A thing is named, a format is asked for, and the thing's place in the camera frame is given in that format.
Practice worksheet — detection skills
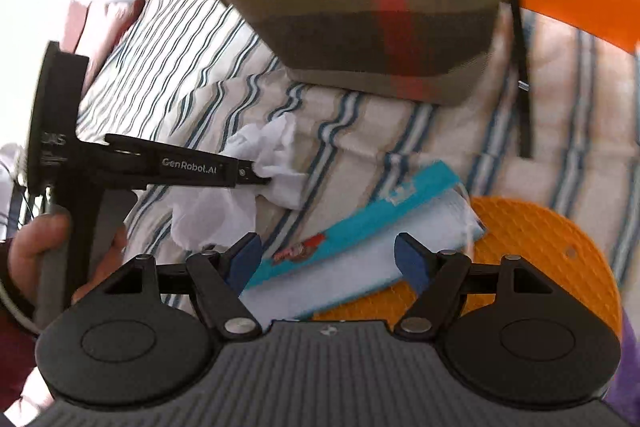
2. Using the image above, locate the white tissue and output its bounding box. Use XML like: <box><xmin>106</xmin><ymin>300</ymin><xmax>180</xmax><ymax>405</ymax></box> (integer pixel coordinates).
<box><xmin>170</xmin><ymin>112</ymin><xmax>309</xmax><ymax>254</ymax></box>

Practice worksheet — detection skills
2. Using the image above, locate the orange silicone mat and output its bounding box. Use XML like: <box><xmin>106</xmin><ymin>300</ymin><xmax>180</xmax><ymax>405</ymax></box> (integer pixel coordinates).
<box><xmin>312</xmin><ymin>196</ymin><xmax>624</xmax><ymax>341</ymax></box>

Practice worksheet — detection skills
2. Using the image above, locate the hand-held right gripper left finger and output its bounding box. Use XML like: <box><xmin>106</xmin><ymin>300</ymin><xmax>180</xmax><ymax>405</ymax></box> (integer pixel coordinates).
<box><xmin>74</xmin><ymin>232</ymin><xmax>263</xmax><ymax>341</ymax></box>

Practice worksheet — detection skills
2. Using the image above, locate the pink cloth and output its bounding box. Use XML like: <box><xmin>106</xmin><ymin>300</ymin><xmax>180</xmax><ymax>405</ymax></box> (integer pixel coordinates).
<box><xmin>62</xmin><ymin>0</ymin><xmax>147</xmax><ymax>78</ymax></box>

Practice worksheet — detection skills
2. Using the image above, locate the brown plaid zip pouch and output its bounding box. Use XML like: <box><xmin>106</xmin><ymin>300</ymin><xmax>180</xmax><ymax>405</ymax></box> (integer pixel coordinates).
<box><xmin>204</xmin><ymin>0</ymin><xmax>534</xmax><ymax>158</ymax></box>

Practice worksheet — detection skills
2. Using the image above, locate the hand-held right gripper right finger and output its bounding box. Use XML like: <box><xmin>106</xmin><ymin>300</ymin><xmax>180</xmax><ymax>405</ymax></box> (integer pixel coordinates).
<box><xmin>394</xmin><ymin>232</ymin><xmax>582</xmax><ymax>341</ymax></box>

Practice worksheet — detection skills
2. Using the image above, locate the purple fluffy sock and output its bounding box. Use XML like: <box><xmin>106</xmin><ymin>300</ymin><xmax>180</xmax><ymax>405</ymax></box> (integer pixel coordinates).
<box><xmin>602</xmin><ymin>307</ymin><xmax>640</xmax><ymax>419</ymax></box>

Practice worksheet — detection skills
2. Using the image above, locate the blue and white wipes packet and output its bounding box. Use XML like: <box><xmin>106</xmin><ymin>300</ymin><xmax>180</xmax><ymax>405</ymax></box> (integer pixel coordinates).
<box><xmin>240</xmin><ymin>159</ymin><xmax>489</xmax><ymax>323</ymax></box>

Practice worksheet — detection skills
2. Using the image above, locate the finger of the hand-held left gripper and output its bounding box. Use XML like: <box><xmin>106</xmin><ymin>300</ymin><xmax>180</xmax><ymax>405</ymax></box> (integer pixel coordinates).
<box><xmin>105</xmin><ymin>133</ymin><xmax>274</xmax><ymax>188</ymax></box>

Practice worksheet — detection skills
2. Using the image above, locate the person's left hand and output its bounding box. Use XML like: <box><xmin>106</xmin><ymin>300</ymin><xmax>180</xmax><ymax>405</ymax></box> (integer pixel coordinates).
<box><xmin>10</xmin><ymin>212</ymin><xmax>129</xmax><ymax>309</ymax></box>

